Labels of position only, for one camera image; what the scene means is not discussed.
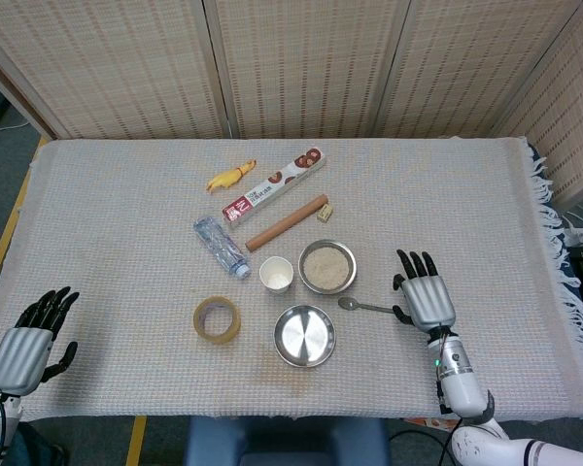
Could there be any steel bowl with grain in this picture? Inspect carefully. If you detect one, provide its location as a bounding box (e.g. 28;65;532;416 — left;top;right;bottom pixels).
297;239;358;295

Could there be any bamboo folding screen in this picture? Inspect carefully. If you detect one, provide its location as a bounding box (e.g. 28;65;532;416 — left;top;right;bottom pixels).
0;0;583;205

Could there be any long baking paper box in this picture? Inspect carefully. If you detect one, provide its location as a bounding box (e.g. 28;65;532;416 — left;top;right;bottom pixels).
222;148;328;230

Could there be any yellow rubber chicken toy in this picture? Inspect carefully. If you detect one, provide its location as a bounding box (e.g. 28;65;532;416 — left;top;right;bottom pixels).
204;158;257;194

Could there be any empty steel plate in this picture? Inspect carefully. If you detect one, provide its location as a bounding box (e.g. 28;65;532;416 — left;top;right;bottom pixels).
273;304;337;368

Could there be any brown wooden rolling pin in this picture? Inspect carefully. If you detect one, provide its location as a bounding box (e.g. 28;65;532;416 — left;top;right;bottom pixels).
244;193;329;252

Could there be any yellowish packing tape roll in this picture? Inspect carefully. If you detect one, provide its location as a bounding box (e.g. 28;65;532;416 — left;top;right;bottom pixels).
192;295;242;346

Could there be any metal spoon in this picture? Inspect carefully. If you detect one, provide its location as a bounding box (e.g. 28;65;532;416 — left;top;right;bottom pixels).
338;296;399;315

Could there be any clear plastic water bottle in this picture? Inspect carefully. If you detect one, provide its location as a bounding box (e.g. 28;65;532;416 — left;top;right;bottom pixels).
192;216;252;280

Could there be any beige woven tablecloth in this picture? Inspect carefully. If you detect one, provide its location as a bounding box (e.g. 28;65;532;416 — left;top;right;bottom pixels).
0;136;583;422

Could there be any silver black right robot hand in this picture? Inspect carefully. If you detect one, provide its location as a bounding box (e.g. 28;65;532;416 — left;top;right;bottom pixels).
392;249;457;334

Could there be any white power strip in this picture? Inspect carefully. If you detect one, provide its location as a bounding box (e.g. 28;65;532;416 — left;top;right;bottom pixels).
561;213;583;250

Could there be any orange printed leaflet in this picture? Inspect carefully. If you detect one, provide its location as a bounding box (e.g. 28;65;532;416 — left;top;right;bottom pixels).
402;416;463;434

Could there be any white paper cup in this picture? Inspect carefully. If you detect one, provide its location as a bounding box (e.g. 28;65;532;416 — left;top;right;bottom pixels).
258;255;293;296

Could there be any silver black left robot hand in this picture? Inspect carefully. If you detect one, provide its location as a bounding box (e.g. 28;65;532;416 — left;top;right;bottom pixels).
0;285;81;397

